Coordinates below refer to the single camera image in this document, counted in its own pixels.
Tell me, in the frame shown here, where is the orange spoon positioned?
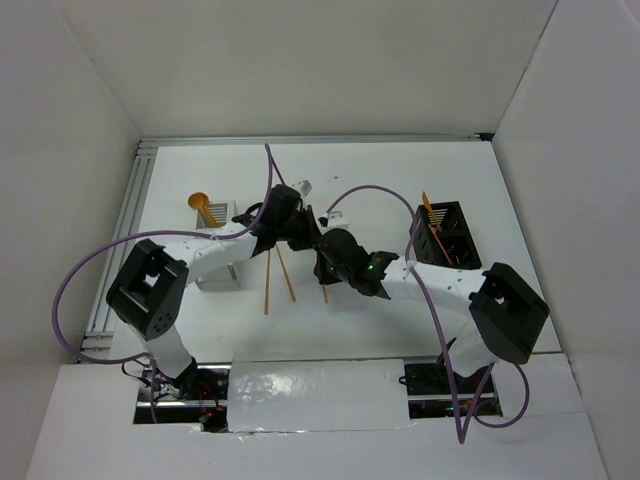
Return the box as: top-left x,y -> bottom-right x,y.
187,192 -> 218,228

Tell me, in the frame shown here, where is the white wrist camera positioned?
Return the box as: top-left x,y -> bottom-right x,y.
318,211 -> 349,230
291,180 -> 312,198

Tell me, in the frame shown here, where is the white tape sheet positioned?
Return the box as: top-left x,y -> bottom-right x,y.
227,359 -> 411,433

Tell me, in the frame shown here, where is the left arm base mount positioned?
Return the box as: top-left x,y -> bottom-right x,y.
121,360 -> 231,433

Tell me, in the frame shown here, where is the orange fork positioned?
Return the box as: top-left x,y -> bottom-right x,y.
421,191 -> 441,230

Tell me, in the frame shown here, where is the aluminium rail at back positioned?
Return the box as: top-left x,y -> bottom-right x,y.
139,132 -> 495,149

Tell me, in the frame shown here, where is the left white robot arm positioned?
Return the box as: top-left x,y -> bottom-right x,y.
106,180 -> 319,399

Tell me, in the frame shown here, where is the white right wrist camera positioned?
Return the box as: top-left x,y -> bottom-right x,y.
318,211 -> 349,230

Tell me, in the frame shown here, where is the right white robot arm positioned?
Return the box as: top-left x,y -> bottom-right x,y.
314,228 -> 550,392

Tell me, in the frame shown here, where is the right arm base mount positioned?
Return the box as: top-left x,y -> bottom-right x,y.
398,361 -> 502,419

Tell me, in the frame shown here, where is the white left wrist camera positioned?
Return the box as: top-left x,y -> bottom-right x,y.
291,180 -> 312,198

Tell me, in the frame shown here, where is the black utensil container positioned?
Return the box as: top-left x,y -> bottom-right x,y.
413,201 -> 482,270

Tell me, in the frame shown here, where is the white utensil container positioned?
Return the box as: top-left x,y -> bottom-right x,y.
195,200 -> 240,292

